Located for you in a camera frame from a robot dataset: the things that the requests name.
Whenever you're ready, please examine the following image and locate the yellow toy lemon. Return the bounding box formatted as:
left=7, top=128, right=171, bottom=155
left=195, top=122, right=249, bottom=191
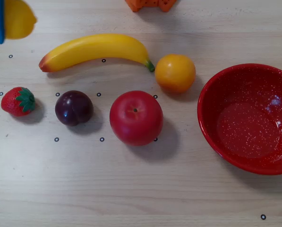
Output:
left=3, top=0, right=38, bottom=40

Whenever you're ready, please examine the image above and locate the red speckled bowl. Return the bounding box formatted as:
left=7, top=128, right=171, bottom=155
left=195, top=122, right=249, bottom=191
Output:
left=197, top=63, right=282, bottom=176

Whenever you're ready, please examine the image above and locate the red toy strawberry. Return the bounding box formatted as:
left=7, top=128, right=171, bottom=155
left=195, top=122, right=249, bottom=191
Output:
left=0, top=86, right=36, bottom=117

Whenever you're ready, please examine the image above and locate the yellow toy banana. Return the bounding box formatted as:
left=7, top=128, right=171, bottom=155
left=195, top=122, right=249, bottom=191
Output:
left=38, top=33, right=155, bottom=73

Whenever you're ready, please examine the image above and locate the dark purple toy plum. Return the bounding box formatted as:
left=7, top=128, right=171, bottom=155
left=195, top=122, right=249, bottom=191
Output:
left=54, top=90, right=94, bottom=127

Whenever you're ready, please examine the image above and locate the red toy apple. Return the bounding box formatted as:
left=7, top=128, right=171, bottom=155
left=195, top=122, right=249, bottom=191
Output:
left=109, top=90, right=164, bottom=147

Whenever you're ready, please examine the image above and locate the toy orange fruit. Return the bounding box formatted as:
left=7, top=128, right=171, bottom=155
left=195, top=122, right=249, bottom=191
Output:
left=154, top=53, right=197, bottom=94

